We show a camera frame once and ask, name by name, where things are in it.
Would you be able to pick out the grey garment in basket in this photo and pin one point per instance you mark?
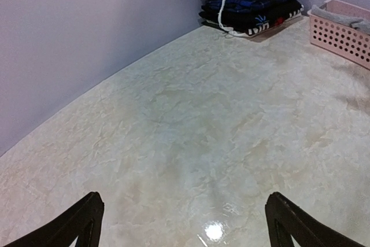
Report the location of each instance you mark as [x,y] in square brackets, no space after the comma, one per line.
[357,23]

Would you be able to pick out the black printed folded garment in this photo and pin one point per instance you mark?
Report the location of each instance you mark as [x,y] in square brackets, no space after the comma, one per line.
[227,21]

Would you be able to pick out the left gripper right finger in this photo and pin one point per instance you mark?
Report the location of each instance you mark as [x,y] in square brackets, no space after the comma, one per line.
[288,223]

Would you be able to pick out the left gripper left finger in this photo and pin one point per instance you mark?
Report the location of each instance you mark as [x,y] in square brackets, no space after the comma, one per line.
[81,223]

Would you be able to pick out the pink plastic laundry basket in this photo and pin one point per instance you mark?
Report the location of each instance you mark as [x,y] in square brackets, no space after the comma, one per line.
[339,39]

